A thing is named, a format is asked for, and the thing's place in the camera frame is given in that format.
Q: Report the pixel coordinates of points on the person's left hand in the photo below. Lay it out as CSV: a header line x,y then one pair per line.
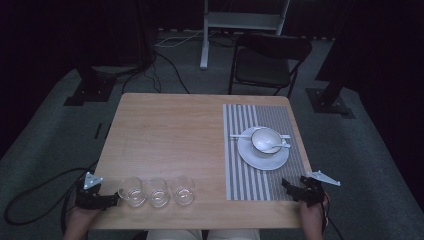
x,y
80,216

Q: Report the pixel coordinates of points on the white metal stand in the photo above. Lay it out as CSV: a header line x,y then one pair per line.
x,y
243,20

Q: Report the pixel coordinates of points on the black stand base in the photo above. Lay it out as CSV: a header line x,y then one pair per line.
x,y
330,100
90,90

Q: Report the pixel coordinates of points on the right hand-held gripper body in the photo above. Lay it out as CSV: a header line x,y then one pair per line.
x,y
313,190

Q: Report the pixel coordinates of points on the black folding chair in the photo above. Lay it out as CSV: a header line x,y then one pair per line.
x,y
263,66

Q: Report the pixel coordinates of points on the white bowl with dark rim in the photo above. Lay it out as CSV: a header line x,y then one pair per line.
x,y
266,141

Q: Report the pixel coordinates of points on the grey striped placemat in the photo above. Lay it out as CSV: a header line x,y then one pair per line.
x,y
240,180

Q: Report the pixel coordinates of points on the person's right hand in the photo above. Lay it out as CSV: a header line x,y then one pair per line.
x,y
311,215

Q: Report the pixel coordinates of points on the clear drinking glass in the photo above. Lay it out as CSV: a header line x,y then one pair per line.
x,y
158,194
183,191
132,193

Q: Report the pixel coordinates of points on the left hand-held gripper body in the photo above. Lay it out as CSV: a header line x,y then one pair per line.
x,y
88,195

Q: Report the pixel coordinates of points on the white plate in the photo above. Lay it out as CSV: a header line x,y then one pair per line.
x,y
263,163

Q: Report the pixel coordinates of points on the black floor tape strip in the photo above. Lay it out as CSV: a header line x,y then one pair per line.
x,y
97,131

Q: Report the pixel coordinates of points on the white spoon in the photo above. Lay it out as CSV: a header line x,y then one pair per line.
x,y
283,145

